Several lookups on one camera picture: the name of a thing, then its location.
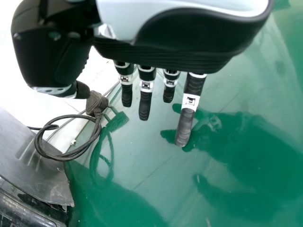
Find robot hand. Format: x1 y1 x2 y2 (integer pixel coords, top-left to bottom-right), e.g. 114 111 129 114
10 0 275 147

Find black power cable with plug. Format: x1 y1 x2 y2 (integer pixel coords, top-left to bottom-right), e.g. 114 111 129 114
26 90 110 161

